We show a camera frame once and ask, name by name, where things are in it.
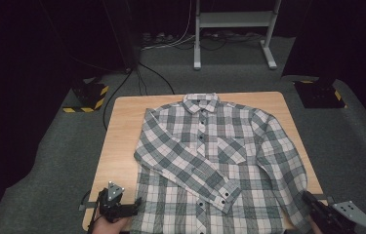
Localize grey table bracket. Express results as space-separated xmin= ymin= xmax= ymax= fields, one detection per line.
xmin=78 ymin=201 xmax=100 ymax=212
xmin=316 ymin=193 xmax=337 ymax=205

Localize plaid button-up shirt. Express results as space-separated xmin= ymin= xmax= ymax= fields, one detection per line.
xmin=130 ymin=92 xmax=309 ymax=234

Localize white metal stand frame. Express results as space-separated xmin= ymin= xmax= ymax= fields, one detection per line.
xmin=193 ymin=0 xmax=282 ymax=71

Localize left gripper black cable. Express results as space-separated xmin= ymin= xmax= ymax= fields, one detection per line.
xmin=87 ymin=194 xmax=102 ymax=234

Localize white cables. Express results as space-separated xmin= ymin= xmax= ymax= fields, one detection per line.
xmin=141 ymin=0 xmax=198 ymax=52

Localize long black floor cable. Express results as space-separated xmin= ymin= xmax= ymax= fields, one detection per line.
xmin=102 ymin=67 xmax=134 ymax=132

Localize tangle of black cables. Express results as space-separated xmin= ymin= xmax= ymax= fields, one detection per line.
xmin=199 ymin=29 xmax=264 ymax=52

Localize person's right hand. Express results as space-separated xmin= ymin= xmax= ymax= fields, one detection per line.
xmin=306 ymin=215 xmax=322 ymax=234

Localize power strip with plugs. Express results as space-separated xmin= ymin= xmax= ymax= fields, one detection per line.
xmin=141 ymin=31 xmax=176 ymax=47

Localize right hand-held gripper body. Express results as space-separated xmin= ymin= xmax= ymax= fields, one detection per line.
xmin=306 ymin=194 xmax=366 ymax=234

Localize curved black floor cable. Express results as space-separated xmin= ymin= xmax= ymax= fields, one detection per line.
xmin=137 ymin=61 xmax=176 ymax=96

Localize dark upright pole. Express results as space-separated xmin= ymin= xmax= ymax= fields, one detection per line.
xmin=102 ymin=0 xmax=141 ymax=74

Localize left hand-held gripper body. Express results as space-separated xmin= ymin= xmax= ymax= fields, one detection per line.
xmin=97 ymin=180 xmax=140 ymax=224

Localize black base with yellow stripes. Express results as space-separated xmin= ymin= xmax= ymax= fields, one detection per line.
xmin=293 ymin=77 xmax=347 ymax=110
xmin=61 ymin=77 xmax=110 ymax=114

